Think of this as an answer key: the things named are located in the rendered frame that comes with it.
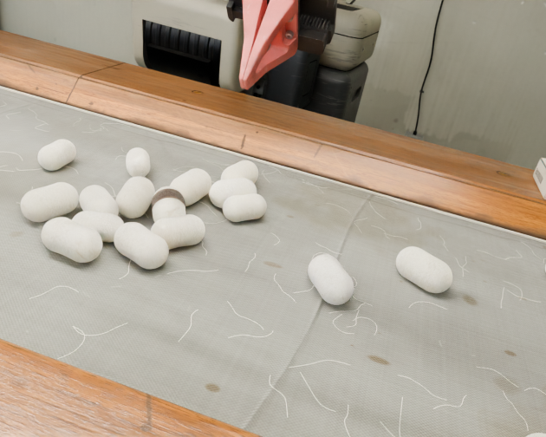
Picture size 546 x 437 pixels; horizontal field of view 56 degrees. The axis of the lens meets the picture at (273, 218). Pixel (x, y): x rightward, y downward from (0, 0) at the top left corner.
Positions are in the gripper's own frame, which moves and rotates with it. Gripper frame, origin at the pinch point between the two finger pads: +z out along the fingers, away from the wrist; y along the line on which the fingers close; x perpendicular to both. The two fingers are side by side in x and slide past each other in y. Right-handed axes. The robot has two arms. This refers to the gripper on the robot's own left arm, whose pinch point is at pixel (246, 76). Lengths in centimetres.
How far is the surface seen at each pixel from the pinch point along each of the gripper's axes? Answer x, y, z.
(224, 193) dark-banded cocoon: -2.3, 2.8, 11.6
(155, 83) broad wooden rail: 8.6, -11.9, -2.3
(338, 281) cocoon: -7.1, 12.3, 16.5
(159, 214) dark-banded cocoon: -5.6, 0.3, 15.5
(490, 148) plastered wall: 161, 55, -107
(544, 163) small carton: 7.8, 26.9, -4.4
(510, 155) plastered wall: 161, 64, -106
